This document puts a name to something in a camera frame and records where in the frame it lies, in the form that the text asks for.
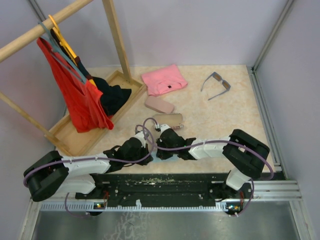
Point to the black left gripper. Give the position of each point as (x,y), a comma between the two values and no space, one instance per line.
(145,161)

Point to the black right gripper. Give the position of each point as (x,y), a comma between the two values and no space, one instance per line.
(162,155)

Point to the flag newspaper print glasses case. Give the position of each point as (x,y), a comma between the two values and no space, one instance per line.
(173,120)

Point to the pink glasses case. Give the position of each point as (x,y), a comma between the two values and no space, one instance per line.
(159,105)

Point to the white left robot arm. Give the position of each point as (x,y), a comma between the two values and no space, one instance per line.
(54,173)

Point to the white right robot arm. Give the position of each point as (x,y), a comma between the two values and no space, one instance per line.
(247,154)

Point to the dark navy garment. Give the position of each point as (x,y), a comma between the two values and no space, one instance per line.
(113,96)

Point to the red hanging shirt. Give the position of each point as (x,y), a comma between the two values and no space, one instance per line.
(82,100)

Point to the folded pink shirt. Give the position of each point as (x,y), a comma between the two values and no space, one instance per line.
(164,80)

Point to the yellow hanger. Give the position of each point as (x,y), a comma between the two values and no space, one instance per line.
(63,42)

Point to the grey blue hanger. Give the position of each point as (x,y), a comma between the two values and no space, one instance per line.
(71,66)

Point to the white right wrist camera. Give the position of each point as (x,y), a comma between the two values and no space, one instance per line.
(160,128)

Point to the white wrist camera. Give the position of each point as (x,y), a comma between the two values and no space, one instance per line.
(160,128)
(141,137)

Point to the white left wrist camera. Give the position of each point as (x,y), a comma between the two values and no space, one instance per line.
(141,137)

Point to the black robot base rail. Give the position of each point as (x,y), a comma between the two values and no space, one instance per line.
(168,192)

